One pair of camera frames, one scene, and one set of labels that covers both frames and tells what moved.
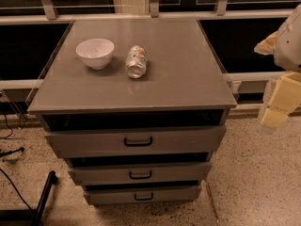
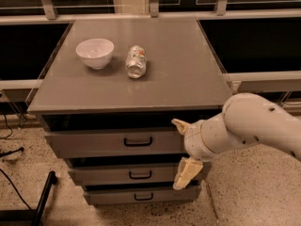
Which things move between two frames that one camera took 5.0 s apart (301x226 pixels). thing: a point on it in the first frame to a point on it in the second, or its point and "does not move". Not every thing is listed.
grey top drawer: x=104 y=143 does not move
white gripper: x=290 y=49 to x=192 y=140
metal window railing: x=48 y=15 does not move
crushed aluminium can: x=136 y=58 does not move
